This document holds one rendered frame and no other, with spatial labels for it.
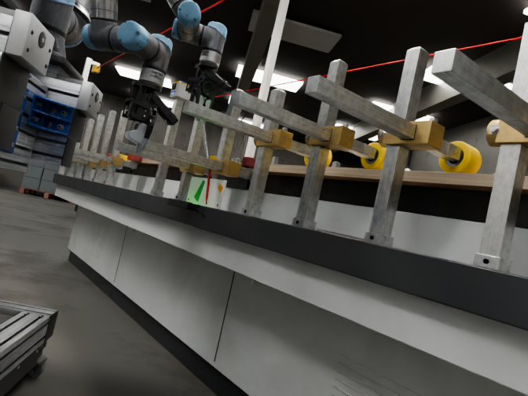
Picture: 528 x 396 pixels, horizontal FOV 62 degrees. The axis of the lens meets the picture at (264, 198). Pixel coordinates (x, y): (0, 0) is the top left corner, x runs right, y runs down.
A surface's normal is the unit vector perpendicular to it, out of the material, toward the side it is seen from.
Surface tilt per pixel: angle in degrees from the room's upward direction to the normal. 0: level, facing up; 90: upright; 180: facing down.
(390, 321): 90
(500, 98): 90
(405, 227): 90
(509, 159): 90
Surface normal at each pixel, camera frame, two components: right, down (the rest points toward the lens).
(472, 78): 0.58, 0.09
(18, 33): 0.14, -0.02
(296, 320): -0.78, -0.21
